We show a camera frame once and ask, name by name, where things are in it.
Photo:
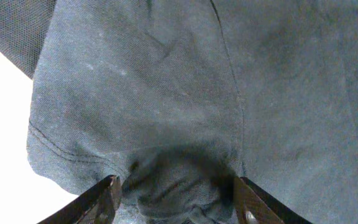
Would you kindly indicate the dark t-shirt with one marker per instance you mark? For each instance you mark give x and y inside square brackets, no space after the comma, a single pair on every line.
[177,97]

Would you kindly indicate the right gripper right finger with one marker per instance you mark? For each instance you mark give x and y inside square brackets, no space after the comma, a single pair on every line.
[255,206]

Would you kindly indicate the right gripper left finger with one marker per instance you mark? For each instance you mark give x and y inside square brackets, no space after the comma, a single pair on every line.
[98,205]

